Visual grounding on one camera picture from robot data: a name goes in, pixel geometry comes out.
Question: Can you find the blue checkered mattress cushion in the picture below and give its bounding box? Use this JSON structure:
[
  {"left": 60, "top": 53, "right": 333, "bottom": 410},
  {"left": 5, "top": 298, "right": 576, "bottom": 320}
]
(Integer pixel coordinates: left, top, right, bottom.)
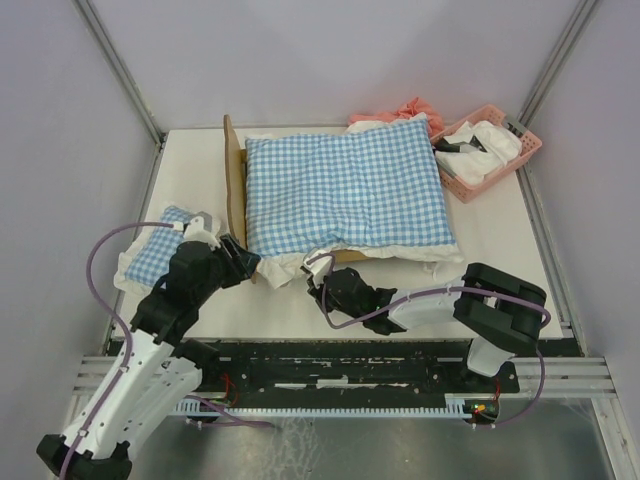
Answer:
[{"left": 245, "top": 113, "right": 464, "bottom": 289}]

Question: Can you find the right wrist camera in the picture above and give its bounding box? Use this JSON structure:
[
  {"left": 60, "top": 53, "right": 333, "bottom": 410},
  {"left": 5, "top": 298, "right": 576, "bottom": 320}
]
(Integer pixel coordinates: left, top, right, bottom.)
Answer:
[{"left": 301, "top": 252, "right": 334, "bottom": 284}]

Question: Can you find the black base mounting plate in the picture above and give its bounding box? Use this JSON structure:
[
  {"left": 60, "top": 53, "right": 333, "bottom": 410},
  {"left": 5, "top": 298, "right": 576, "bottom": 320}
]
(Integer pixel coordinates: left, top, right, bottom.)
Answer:
[{"left": 195, "top": 340, "right": 520, "bottom": 407}]

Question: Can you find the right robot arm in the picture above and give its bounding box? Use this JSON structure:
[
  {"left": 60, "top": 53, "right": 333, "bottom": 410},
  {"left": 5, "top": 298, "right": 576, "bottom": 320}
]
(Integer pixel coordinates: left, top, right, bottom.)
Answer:
[{"left": 302, "top": 253, "right": 551, "bottom": 391}]

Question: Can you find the aluminium corner post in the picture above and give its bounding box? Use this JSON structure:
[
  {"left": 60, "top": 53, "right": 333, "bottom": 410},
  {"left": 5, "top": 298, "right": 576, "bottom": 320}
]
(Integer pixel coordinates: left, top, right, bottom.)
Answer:
[
  {"left": 72, "top": 0, "right": 166, "bottom": 146},
  {"left": 517, "top": 0, "right": 601, "bottom": 127}
]

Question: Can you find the black white object in basket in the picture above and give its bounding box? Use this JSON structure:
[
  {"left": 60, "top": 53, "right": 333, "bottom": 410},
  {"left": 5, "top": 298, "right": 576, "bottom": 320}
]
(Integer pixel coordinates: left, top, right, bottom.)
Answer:
[{"left": 434, "top": 135, "right": 487, "bottom": 153}]

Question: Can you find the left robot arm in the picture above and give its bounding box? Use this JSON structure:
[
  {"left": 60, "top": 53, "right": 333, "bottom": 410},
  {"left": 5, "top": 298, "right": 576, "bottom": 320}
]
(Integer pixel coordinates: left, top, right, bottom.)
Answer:
[{"left": 36, "top": 235, "right": 260, "bottom": 479}]

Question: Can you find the white slotted cable duct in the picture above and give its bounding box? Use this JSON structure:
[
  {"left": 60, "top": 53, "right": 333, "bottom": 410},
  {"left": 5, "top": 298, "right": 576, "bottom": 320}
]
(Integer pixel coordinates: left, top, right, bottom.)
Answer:
[{"left": 164, "top": 392, "right": 501, "bottom": 419}]

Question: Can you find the small blue checkered pillow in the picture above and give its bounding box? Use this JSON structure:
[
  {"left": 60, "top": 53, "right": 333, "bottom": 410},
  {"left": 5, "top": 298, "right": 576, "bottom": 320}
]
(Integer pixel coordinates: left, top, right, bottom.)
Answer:
[{"left": 113, "top": 226, "right": 184, "bottom": 295}]

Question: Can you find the white cloth in basket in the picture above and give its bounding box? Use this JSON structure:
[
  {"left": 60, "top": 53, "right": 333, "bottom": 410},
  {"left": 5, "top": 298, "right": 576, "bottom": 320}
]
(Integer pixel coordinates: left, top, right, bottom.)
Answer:
[{"left": 434, "top": 120, "right": 522, "bottom": 187}]

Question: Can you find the left aluminium corner post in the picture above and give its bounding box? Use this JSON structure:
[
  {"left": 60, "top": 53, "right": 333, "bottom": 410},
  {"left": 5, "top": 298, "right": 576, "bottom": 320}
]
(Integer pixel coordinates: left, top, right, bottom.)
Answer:
[{"left": 72, "top": 0, "right": 166, "bottom": 146}]

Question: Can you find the wooden pet bed frame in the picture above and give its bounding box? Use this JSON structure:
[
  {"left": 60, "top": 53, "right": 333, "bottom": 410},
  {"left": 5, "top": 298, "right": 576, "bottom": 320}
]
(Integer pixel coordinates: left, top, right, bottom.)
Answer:
[{"left": 222, "top": 114, "right": 369, "bottom": 285}]

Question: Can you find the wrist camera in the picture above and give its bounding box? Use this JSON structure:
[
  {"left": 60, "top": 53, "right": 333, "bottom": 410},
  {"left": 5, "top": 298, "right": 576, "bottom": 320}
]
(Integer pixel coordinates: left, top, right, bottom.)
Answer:
[
  {"left": 301, "top": 252, "right": 334, "bottom": 284},
  {"left": 183, "top": 213, "right": 222, "bottom": 249}
]

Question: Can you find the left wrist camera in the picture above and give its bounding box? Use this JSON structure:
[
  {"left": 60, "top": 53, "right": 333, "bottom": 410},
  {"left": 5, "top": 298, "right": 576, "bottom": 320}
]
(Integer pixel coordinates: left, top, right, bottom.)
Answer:
[{"left": 183, "top": 213, "right": 222, "bottom": 249}]

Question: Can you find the pink crumpled cloth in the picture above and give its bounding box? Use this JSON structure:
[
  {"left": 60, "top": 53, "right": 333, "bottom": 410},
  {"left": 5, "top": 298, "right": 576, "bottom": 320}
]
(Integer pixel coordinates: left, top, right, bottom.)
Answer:
[{"left": 348, "top": 97, "right": 445, "bottom": 136}]

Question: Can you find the right aluminium corner post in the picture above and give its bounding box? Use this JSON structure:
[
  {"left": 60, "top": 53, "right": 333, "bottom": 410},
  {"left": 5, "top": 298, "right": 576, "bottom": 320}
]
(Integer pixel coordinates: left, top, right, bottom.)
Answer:
[{"left": 517, "top": 0, "right": 601, "bottom": 127}]

